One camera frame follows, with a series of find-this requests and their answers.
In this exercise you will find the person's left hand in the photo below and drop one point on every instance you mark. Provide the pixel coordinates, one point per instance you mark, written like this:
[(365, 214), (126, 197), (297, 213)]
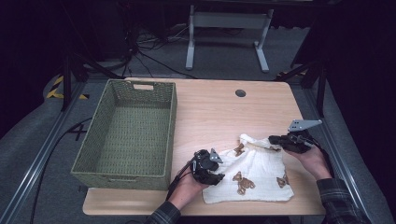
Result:
[(185, 191)]

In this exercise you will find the white metal table frame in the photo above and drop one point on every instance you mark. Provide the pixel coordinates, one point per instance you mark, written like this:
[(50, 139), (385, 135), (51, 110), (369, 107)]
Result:
[(229, 20)]

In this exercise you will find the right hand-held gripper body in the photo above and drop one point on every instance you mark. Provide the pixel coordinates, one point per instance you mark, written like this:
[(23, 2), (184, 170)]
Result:
[(299, 141)]

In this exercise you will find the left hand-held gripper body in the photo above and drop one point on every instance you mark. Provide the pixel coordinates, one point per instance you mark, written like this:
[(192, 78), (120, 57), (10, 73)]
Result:
[(203, 166)]

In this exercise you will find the person's right hand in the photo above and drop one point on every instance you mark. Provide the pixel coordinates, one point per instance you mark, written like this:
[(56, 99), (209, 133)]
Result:
[(314, 161)]

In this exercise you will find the green woven basket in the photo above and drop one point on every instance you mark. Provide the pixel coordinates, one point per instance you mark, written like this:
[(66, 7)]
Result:
[(130, 137)]

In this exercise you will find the white bear print cloth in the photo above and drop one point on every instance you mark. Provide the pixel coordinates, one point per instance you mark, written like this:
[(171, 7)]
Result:
[(258, 168)]

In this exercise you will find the yellow black floor tape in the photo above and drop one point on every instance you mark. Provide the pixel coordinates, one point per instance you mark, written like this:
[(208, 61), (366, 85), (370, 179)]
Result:
[(53, 91)]

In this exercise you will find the black metal stand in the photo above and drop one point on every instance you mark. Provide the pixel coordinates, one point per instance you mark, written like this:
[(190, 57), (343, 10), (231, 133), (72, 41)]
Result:
[(320, 84)]

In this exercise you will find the black tripod stand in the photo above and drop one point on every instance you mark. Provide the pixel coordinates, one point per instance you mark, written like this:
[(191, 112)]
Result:
[(67, 77)]

